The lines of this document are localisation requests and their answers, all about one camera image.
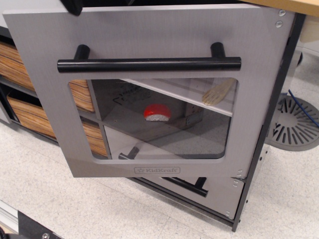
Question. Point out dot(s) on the wooden slotted spatula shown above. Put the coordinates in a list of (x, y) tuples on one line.
[(216, 94)]

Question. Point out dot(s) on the black drawer handle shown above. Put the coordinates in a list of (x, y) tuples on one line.
[(195, 188)]

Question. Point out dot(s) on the lower wood-grain storage bin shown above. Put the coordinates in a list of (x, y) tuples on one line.
[(31, 115)]

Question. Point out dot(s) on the black oven door handle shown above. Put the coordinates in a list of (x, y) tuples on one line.
[(81, 63)]

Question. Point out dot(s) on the wood-grain storage bin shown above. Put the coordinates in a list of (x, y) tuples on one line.
[(13, 69), (31, 115)]

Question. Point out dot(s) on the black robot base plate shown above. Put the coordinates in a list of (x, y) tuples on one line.
[(31, 229)]

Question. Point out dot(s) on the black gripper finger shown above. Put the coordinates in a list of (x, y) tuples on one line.
[(74, 7)]

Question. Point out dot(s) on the red white toy food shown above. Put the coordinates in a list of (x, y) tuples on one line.
[(157, 112)]

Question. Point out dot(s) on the grey oven shelf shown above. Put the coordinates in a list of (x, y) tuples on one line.
[(191, 90)]

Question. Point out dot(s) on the grey toy oven door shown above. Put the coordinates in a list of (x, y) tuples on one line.
[(174, 32)]

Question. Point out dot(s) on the light wooden countertop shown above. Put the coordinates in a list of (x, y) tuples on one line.
[(308, 7)]

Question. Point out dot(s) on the grey slotted chair base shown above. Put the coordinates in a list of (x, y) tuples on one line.
[(295, 127)]

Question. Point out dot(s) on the upper wood-grain storage bin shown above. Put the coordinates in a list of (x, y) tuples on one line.
[(13, 69)]

